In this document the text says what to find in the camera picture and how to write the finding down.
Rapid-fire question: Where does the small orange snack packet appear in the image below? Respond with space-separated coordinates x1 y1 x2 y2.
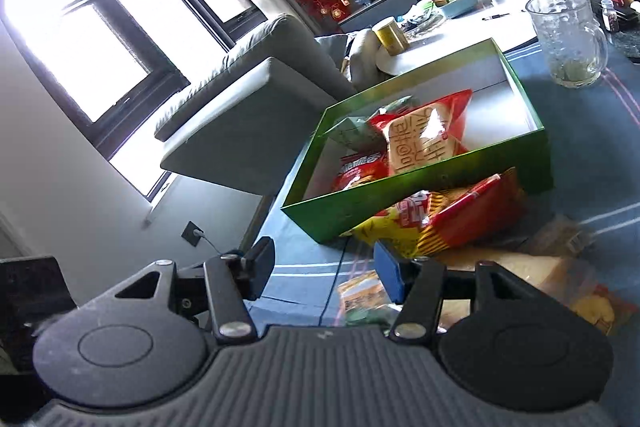
337 270 401 329

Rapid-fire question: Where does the yellow red snack bag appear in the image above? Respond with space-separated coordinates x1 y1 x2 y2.
345 168 525 259

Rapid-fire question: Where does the sliced bread loaf bag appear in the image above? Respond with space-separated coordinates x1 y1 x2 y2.
435 247 638 336

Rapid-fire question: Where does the red rice cracker bag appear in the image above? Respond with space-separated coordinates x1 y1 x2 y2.
382 89 473 176

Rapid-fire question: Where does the green chips bag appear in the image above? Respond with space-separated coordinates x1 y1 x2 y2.
324 95 418 153

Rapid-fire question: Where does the red snack bag in box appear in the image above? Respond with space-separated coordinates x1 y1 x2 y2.
332 152 390 192

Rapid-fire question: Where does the grey armchair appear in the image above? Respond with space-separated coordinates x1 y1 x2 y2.
154 14 383 196

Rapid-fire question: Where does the green cardboard box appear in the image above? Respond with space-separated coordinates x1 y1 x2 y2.
282 39 553 243

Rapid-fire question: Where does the blue striped tablecloth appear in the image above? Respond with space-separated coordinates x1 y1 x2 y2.
250 43 639 326

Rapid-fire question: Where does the yellow can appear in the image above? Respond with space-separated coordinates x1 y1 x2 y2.
372 16 409 56

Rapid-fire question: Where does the blue tray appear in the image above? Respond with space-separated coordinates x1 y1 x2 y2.
440 0 478 20

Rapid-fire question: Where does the white round coffee table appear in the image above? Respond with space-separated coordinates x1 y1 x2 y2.
376 0 536 76

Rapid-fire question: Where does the glass mug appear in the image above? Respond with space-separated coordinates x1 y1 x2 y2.
525 0 608 89

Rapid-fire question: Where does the dark round side table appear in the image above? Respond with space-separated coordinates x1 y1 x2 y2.
590 0 639 64

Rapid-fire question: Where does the white power cable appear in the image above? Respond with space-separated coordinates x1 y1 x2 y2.
195 230 227 258

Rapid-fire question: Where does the wall power socket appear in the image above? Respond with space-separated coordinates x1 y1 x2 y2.
181 221 204 247

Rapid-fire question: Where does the window frame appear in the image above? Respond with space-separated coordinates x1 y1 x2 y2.
1 0 265 199

